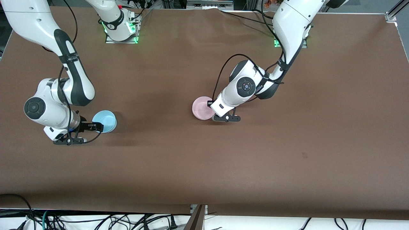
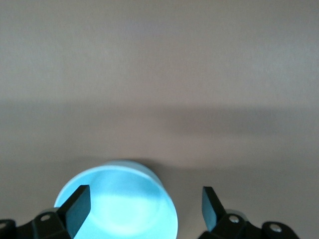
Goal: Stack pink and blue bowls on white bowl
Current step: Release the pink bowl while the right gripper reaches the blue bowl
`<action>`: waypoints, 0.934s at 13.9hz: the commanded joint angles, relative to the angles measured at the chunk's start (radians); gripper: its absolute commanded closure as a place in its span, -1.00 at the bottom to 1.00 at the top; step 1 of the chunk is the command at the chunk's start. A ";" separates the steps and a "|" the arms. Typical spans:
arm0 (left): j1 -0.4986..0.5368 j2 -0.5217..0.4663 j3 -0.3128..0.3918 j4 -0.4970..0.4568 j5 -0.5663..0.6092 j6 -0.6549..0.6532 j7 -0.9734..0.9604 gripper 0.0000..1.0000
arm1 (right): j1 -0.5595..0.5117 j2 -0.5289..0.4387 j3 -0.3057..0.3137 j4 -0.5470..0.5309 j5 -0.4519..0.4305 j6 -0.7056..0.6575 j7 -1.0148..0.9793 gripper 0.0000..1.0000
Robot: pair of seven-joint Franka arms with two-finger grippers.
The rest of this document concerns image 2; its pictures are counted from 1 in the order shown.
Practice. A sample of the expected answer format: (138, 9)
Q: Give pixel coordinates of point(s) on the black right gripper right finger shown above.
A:
(211, 211)

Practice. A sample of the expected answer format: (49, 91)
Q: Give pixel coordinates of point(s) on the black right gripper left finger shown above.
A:
(74, 211)

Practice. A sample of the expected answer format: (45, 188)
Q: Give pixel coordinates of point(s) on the light blue plastic bowl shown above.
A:
(129, 206)

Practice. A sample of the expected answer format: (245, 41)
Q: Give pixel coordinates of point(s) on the brown table cloth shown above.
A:
(174, 62)

